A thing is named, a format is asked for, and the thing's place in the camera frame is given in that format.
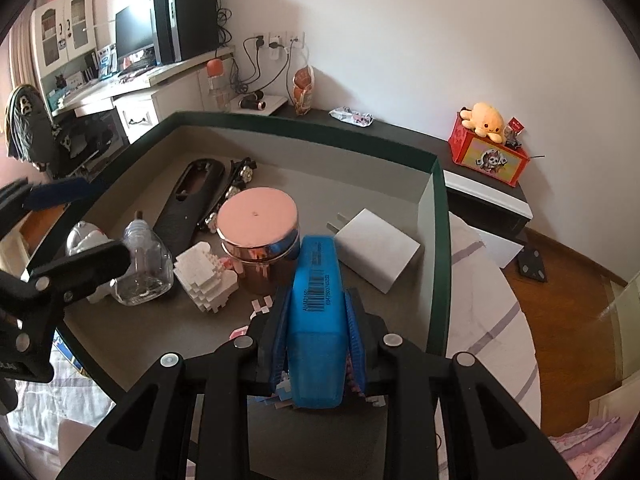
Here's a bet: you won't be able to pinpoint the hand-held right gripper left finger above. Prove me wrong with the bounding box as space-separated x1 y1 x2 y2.
55 285 296 480

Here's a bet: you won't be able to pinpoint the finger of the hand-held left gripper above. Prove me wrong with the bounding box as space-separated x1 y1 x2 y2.
0 176 108 241
0 240 132 311

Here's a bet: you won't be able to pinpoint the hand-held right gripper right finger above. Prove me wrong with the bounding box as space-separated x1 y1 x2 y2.
342 287 576 480

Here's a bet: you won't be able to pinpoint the blue plastic case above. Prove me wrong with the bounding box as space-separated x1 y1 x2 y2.
290 234 348 410

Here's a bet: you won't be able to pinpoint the clear small bottle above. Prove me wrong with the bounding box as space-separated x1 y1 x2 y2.
110 210 175 306

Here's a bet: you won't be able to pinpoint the white wall charger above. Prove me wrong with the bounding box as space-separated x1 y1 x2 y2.
326 208 422 295

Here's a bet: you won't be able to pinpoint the white block toy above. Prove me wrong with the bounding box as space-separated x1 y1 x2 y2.
172 241 238 315

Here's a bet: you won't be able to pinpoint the black strap silver flowers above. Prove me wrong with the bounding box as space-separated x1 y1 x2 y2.
200 156 258 233

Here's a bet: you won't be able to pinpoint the white cat figurine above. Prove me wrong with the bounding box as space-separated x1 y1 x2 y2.
66 220 118 303

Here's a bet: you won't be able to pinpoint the pink block donut toy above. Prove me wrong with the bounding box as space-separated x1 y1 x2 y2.
248 355 388 408

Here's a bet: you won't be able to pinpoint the black office chair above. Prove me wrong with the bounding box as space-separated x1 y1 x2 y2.
5 85 116 181

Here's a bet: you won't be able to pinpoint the dark jacket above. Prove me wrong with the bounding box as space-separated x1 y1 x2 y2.
5 85 56 166

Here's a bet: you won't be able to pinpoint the black oblong case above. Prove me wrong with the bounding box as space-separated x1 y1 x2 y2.
152 157 225 256

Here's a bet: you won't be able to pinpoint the white striped quilt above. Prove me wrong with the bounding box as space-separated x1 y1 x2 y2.
0 210 543 480

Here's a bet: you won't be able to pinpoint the blue white packet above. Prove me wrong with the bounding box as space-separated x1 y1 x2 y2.
97 45 118 78

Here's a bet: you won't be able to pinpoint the beige curtain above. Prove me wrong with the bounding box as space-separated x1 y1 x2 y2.
0 7 41 96

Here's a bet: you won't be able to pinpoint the rose gold round tin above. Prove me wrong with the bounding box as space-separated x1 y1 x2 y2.
216 187 301 296

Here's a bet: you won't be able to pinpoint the white desk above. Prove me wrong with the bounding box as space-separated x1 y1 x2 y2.
50 47 236 146

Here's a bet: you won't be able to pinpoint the black computer monitor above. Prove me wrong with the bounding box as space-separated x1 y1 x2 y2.
115 6 156 68

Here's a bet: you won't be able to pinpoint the white glass-door cabinet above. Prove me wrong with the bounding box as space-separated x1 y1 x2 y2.
31 0 98 81

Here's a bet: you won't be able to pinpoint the clear bottle orange cap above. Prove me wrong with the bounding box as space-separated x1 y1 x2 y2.
206 57 232 113

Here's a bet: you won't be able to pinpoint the black bathroom scale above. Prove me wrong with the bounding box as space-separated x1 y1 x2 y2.
515 246 551 281

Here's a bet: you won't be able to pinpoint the black computer tower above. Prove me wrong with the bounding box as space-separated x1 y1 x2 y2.
152 0 221 63

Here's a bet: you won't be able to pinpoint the black white low cabinet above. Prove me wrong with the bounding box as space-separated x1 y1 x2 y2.
272 107 535 268

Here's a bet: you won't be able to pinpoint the red printed box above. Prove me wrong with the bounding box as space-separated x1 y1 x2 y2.
447 110 531 188

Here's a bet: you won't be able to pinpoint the printed snack packet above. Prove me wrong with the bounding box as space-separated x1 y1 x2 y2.
328 106 376 128

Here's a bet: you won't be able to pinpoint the pink printed bedding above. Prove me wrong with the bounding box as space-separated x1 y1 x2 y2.
547 412 631 480

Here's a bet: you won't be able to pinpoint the clear bag orange snacks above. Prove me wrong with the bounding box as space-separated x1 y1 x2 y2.
291 65 316 117

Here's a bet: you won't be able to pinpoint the yellow octopus plush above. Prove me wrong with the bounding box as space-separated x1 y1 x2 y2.
459 102 505 141

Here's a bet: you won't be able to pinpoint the small red card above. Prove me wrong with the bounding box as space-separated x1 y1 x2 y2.
505 116 525 148

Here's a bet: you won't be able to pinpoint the black cable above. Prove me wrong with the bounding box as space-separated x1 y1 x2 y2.
260 45 293 93
232 42 266 96

